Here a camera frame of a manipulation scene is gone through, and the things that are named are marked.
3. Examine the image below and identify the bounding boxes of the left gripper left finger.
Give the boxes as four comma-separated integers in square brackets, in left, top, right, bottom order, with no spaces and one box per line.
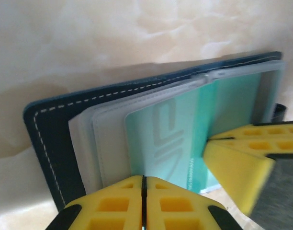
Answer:
[47,175,144,230]

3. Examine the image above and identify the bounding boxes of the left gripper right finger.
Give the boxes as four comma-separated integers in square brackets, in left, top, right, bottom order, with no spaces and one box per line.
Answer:
[143,176,236,230]

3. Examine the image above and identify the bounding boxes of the green VIP card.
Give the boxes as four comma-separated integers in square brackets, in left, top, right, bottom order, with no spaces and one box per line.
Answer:
[124,92,221,195]

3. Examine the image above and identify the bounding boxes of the dark blue card holder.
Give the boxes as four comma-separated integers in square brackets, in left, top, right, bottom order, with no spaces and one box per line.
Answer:
[23,51,288,215]

